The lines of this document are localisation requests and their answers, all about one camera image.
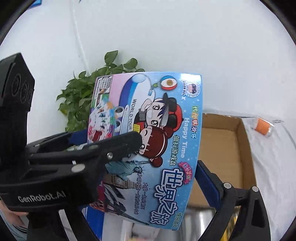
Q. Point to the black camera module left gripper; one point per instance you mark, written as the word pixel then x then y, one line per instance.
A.
pixel 17 88

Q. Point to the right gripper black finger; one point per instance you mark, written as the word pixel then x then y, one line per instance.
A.
pixel 252 222

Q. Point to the silver metal cylinder tin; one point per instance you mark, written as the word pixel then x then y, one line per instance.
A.
pixel 195 222

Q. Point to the blue cartoon board game box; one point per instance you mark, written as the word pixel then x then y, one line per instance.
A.
pixel 152 185

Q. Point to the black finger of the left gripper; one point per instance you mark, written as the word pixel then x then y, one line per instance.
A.
pixel 50 157

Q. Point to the orange capped clear container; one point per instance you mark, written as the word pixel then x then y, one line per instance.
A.
pixel 263 126

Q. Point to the person left hand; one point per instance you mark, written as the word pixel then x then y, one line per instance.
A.
pixel 13 217

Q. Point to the green potted plant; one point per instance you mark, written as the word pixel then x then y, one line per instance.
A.
pixel 77 95

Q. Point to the brown cardboard tray box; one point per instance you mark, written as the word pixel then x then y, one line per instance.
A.
pixel 225 150

